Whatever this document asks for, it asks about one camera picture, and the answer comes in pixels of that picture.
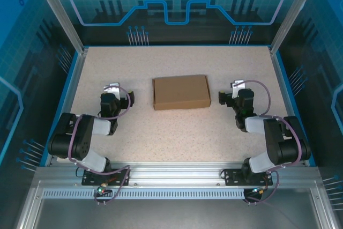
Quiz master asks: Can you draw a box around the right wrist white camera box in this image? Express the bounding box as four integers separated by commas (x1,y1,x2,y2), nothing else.
232,80,246,98

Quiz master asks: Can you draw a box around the aluminium mounting rail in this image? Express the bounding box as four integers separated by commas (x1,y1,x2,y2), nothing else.
35,161,319,184

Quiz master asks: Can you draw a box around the brown cardboard box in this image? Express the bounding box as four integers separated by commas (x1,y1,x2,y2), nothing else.
152,74,212,111

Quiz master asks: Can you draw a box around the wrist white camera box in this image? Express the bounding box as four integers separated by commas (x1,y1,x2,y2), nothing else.
103,82,121,98
232,80,246,98

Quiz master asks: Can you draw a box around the blue table edge strip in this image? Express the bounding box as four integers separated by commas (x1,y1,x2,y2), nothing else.
39,51,84,167
272,51,317,167

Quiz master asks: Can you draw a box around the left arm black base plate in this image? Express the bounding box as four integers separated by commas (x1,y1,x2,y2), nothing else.
81,168,131,187

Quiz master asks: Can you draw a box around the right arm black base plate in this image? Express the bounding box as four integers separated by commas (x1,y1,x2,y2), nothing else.
223,168,274,187

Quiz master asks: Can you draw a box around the slotted aluminium cable duct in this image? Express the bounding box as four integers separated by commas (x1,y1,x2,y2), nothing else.
42,189,246,199

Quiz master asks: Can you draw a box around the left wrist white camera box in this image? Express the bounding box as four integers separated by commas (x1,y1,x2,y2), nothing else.
103,82,121,98

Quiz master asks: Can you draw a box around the aluminium frame post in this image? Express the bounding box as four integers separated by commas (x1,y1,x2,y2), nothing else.
269,0,322,56
29,0,90,56

